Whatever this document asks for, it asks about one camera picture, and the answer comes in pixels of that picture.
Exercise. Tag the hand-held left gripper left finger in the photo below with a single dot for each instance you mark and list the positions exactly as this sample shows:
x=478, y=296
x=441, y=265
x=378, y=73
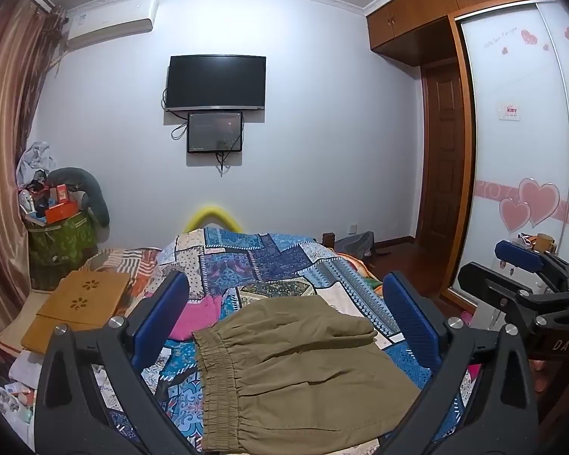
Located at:
x=163, y=313

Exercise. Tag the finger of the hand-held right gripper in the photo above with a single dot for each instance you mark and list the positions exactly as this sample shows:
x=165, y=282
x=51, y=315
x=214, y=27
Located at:
x=483, y=277
x=519, y=256

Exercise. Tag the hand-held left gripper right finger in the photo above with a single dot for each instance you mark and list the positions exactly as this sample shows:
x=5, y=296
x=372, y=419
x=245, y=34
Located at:
x=410, y=315

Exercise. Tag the khaki pants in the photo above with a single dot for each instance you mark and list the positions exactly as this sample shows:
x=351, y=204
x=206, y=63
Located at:
x=289, y=365

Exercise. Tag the pink garment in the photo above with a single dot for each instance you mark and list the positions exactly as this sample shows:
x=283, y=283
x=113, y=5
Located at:
x=199, y=315

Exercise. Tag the orange striped cloth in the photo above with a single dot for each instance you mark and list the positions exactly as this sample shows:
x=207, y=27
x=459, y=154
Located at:
x=132, y=260

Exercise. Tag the wooden lap desk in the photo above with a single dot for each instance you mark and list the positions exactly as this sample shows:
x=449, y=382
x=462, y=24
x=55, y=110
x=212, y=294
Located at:
x=76, y=303

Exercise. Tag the patchwork blanket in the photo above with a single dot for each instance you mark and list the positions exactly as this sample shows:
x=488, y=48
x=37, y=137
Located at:
x=265, y=265

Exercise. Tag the yellow foam tube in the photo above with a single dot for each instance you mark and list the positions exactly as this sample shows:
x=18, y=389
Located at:
x=212, y=208

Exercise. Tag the green storage bag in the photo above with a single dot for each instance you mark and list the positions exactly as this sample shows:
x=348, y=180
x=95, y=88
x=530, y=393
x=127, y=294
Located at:
x=61, y=241

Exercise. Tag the brown wooden door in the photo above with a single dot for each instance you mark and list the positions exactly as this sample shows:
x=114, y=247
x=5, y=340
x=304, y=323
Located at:
x=443, y=151

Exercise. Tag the orange box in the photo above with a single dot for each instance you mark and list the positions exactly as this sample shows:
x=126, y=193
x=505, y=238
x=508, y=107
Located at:
x=61, y=212

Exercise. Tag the red and white door sticker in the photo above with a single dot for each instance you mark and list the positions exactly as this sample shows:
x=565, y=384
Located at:
x=509, y=111

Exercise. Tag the white papers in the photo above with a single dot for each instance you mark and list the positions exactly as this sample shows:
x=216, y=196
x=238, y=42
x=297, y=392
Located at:
x=19, y=388

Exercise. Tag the grey crumpled cloth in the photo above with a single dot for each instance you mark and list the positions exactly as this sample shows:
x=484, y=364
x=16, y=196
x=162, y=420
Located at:
x=35, y=161

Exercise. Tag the striped brown curtain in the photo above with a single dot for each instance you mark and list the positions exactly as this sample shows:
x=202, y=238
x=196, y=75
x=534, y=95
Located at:
x=4, y=128

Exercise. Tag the wooden overhead cabinets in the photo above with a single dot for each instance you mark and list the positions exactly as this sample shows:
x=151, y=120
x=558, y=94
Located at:
x=408, y=14

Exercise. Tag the white air conditioner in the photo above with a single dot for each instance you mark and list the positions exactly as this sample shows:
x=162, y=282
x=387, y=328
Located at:
x=109, y=21

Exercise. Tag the wooden bed post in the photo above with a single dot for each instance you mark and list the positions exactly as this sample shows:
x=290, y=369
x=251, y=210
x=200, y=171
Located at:
x=328, y=239

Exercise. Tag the small black wall screen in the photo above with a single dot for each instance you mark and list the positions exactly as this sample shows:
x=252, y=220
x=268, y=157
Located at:
x=214, y=131

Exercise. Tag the black wall television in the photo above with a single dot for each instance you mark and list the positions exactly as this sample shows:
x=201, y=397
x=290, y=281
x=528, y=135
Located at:
x=215, y=83

